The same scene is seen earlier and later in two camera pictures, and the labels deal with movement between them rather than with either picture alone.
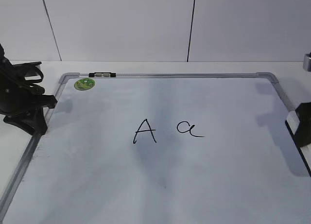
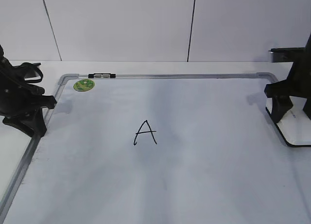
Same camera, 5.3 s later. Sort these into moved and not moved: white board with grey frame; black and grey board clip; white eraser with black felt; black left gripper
Moved: white eraser with black felt
Not moved: white board with grey frame; black and grey board clip; black left gripper
